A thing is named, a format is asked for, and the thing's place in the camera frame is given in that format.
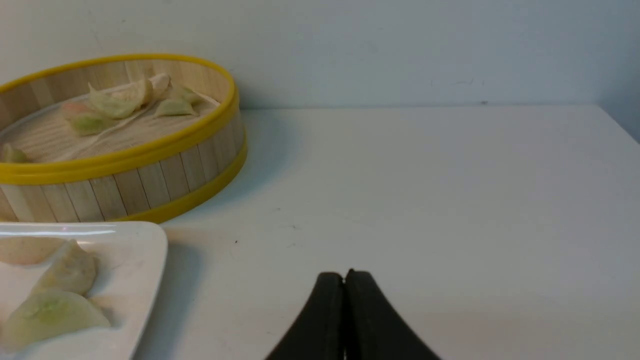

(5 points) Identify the pale yellow dumpling on plate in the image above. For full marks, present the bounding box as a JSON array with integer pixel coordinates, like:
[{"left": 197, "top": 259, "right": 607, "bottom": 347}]
[{"left": 29, "top": 240, "right": 99, "bottom": 296}]

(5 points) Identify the white steamer liner cloth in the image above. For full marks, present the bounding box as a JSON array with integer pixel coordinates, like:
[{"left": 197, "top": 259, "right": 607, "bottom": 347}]
[{"left": 1, "top": 87, "right": 220, "bottom": 163}]

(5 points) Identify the white square plate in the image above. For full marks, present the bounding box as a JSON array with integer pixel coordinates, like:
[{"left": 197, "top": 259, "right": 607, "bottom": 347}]
[{"left": 0, "top": 221, "right": 168, "bottom": 360}]

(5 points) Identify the green dumpling in steamer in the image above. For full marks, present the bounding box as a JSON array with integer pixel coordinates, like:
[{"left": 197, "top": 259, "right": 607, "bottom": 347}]
[
  {"left": 87, "top": 83, "right": 142, "bottom": 119},
  {"left": 154, "top": 85, "right": 204, "bottom": 117}
]

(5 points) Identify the bamboo steamer basket yellow rim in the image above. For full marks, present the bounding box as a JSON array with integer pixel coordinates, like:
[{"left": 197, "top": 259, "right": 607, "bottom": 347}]
[{"left": 1, "top": 54, "right": 248, "bottom": 224}]

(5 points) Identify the green dumpling in steamer right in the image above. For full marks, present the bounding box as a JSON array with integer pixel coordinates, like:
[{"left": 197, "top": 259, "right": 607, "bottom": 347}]
[{"left": 154, "top": 85, "right": 204, "bottom": 117}]

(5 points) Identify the pale pink dumpling on plate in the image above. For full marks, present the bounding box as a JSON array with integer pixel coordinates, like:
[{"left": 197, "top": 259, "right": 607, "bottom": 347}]
[{"left": 0, "top": 236, "right": 67, "bottom": 265}]

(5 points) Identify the pink dumpling in steamer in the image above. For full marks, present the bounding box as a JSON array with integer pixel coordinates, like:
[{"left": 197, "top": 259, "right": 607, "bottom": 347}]
[{"left": 59, "top": 101, "right": 94, "bottom": 121}]

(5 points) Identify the pale dumpling in steamer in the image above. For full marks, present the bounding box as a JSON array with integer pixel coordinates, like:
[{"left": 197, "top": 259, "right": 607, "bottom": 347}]
[{"left": 107, "top": 73, "right": 172, "bottom": 106}]

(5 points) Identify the green dumpling steamer edge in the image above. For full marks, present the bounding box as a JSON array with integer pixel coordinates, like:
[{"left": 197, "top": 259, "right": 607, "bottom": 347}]
[{"left": 1, "top": 143, "right": 30, "bottom": 164}]

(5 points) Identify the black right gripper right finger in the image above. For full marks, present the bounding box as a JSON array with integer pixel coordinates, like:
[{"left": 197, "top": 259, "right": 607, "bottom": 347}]
[{"left": 344, "top": 269, "right": 439, "bottom": 360}]

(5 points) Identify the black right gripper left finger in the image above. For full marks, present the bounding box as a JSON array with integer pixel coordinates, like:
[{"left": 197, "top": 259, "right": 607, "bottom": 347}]
[{"left": 267, "top": 272, "right": 345, "bottom": 360}]

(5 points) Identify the green dumpling on plate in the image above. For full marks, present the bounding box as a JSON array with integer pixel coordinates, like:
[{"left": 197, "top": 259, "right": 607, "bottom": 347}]
[{"left": 1, "top": 290, "right": 111, "bottom": 353}]

